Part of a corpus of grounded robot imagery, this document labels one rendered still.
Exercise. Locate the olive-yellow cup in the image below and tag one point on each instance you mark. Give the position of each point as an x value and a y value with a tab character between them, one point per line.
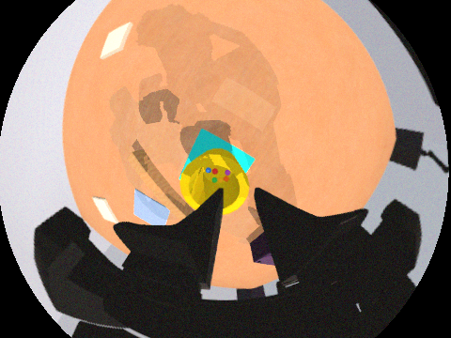
197	187

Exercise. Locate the cream flat square slab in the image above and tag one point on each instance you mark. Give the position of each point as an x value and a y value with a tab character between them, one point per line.
116	40
104	207

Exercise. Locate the brown wooden beam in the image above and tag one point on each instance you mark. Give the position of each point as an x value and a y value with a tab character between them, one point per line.
158	185

